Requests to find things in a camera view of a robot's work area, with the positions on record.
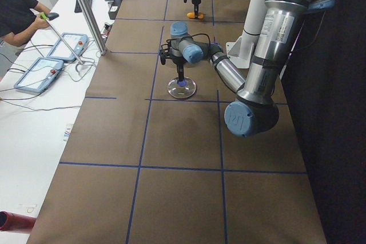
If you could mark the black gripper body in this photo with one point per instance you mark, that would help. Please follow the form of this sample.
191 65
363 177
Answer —
195 1
178 61

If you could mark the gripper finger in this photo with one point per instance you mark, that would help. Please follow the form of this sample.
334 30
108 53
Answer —
180 71
196 11

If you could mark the yellow toy corn cob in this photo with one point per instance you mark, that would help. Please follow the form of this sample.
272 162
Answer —
192 15

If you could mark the glass pot lid blue knob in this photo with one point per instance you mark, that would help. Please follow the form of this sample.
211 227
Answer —
182 89

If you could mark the person's hand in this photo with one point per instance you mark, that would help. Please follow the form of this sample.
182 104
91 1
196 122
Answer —
40 23

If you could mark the brown paper table cover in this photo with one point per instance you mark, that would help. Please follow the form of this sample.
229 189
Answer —
142 167

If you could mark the long metal reacher tool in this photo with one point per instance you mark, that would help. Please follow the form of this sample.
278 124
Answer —
80 62

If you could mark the near blue teach pendant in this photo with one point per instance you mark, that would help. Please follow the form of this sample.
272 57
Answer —
40 75

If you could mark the person in black shirt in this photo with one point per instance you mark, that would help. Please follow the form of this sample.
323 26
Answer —
17 17

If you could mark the red cylinder object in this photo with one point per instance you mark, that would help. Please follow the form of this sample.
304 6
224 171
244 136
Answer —
16 223

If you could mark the aluminium frame post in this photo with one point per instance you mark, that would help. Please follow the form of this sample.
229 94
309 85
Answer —
92 24

